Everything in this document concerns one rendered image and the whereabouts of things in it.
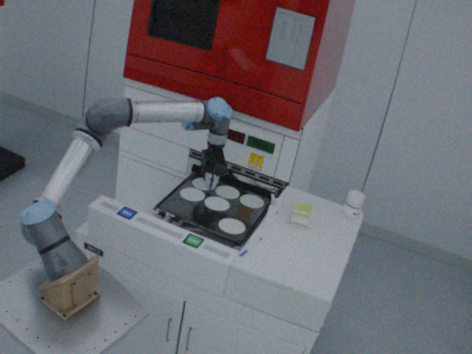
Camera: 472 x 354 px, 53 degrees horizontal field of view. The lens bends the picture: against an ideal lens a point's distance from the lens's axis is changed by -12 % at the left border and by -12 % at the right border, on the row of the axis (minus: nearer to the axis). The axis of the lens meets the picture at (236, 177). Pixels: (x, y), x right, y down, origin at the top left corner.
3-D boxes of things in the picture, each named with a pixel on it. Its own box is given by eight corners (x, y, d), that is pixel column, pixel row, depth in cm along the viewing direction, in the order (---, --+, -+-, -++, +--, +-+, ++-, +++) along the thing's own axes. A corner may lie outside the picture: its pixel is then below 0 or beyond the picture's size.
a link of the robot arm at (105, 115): (93, 91, 159) (227, 90, 184) (85, 101, 169) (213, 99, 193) (95, 126, 158) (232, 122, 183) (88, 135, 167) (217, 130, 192)
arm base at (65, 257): (66, 276, 140) (49, 246, 139) (40, 286, 148) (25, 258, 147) (97, 255, 153) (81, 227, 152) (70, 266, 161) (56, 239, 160)
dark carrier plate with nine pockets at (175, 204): (196, 173, 228) (196, 172, 228) (270, 201, 220) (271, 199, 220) (158, 208, 199) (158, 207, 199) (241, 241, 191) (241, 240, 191)
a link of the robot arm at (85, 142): (17, 232, 150) (97, 93, 171) (13, 234, 163) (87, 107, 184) (47, 251, 154) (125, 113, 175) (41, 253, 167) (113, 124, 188)
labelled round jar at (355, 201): (344, 207, 211) (351, 187, 207) (359, 213, 210) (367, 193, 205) (340, 216, 205) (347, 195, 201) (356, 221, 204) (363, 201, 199)
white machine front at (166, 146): (120, 152, 248) (130, 73, 229) (281, 211, 228) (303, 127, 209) (117, 154, 245) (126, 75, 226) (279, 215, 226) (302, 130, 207)
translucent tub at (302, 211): (291, 215, 199) (295, 200, 196) (309, 220, 199) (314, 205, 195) (287, 225, 193) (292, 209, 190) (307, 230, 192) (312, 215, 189)
